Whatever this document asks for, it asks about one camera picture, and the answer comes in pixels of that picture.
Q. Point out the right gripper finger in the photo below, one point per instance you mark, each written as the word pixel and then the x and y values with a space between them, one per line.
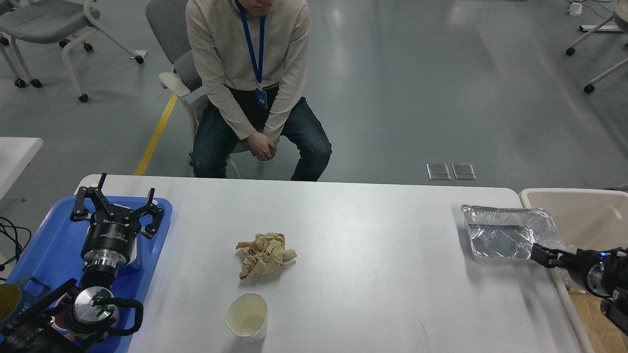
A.
pixel 552 258

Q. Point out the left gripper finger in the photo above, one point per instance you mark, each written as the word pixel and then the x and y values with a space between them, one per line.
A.
pixel 103 209
pixel 149 208

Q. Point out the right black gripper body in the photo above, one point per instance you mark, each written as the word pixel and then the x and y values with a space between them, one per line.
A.
pixel 592 271

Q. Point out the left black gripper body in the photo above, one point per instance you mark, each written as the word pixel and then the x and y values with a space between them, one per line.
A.
pixel 109 243

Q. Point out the square metal tin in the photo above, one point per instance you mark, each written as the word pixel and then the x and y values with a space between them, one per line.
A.
pixel 136 260

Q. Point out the dark blue home mug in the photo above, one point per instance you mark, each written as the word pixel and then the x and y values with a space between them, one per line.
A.
pixel 15 299

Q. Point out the pink mug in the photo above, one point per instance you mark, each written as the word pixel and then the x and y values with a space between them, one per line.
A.
pixel 60 311

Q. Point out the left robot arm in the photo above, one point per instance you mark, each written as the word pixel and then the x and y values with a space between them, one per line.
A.
pixel 85 275

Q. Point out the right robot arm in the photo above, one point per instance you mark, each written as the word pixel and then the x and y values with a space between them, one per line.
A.
pixel 615 309

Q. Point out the beige plastic bin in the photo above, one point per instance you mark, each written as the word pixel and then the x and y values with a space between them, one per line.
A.
pixel 591 220

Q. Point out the aluminium foil tray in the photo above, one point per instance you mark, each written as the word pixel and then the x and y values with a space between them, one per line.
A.
pixel 506 235

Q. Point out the white side table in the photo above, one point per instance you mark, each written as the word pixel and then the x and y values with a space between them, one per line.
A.
pixel 15 155

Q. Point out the crumpled brown paper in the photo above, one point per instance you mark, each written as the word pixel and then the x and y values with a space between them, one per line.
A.
pixel 264 255

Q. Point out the right floor outlet plate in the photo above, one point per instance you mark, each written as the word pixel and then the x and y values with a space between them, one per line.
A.
pixel 464 171

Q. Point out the floor outlet plate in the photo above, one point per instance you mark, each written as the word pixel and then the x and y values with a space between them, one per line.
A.
pixel 438 171
pixel 464 171

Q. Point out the white paper cup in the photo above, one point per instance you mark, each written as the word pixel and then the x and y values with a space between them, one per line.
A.
pixel 247 317

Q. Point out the left floor outlet plate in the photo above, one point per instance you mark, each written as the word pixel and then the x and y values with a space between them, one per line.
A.
pixel 438 171

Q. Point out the seated person beige sweater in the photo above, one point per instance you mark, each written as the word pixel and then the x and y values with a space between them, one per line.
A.
pixel 251 56

